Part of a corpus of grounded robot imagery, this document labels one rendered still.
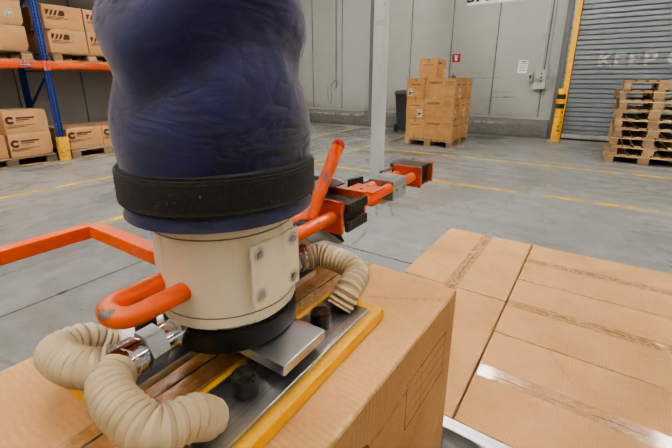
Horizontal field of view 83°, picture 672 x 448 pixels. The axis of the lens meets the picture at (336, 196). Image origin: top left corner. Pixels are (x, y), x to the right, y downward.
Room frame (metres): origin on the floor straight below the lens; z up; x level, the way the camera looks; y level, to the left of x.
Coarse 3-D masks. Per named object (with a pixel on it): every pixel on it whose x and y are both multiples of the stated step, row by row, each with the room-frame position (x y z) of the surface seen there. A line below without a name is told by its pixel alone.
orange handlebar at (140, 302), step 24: (384, 192) 0.76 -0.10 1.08; (24, 240) 0.49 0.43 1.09; (48, 240) 0.50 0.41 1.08; (72, 240) 0.52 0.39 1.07; (120, 240) 0.50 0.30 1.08; (144, 240) 0.49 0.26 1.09; (0, 264) 0.45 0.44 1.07; (144, 288) 0.37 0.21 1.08; (168, 288) 0.36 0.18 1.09; (96, 312) 0.32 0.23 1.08; (120, 312) 0.32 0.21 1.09; (144, 312) 0.32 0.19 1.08
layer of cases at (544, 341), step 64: (448, 256) 1.56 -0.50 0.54; (512, 256) 1.56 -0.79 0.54; (576, 256) 1.56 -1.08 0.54; (512, 320) 1.08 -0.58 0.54; (576, 320) 1.08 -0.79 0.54; (640, 320) 1.08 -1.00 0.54; (448, 384) 0.81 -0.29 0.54; (512, 384) 0.81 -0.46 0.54; (576, 384) 0.81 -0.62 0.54; (640, 384) 0.81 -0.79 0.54
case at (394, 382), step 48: (384, 288) 0.60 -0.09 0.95; (432, 288) 0.60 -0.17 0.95; (384, 336) 0.46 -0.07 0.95; (432, 336) 0.51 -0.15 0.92; (0, 384) 0.37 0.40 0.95; (48, 384) 0.37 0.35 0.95; (192, 384) 0.37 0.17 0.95; (336, 384) 0.37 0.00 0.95; (384, 384) 0.38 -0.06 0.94; (432, 384) 0.52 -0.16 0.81; (0, 432) 0.31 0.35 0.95; (48, 432) 0.31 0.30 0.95; (96, 432) 0.31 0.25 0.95; (288, 432) 0.31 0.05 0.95; (336, 432) 0.31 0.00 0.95; (384, 432) 0.39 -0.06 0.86; (432, 432) 0.54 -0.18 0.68
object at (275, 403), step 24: (312, 312) 0.45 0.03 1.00; (336, 312) 0.49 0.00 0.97; (360, 312) 0.49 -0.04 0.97; (336, 336) 0.43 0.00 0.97; (360, 336) 0.45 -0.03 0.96; (240, 360) 0.40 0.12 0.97; (312, 360) 0.39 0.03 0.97; (336, 360) 0.40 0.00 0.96; (216, 384) 0.35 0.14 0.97; (240, 384) 0.33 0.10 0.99; (264, 384) 0.35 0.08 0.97; (288, 384) 0.35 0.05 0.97; (312, 384) 0.36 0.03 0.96; (240, 408) 0.32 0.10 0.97; (264, 408) 0.32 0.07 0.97; (288, 408) 0.32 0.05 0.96; (240, 432) 0.29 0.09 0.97; (264, 432) 0.29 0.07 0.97
